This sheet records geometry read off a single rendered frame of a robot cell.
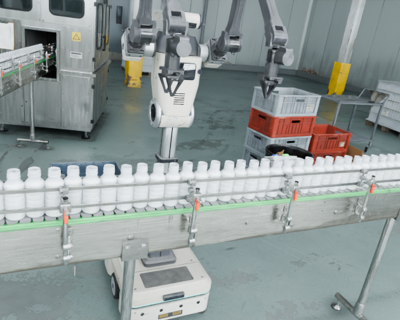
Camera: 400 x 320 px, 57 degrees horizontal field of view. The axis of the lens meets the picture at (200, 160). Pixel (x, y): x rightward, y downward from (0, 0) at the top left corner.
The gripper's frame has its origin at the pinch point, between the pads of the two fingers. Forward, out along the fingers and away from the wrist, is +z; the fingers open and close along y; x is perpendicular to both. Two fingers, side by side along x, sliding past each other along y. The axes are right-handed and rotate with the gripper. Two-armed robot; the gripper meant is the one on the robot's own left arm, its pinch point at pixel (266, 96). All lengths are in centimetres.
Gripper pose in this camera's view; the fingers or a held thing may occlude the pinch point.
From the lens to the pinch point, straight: 164.5
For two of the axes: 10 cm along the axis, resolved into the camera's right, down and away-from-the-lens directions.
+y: -4.0, -3.5, 8.5
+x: -9.1, 0.3, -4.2
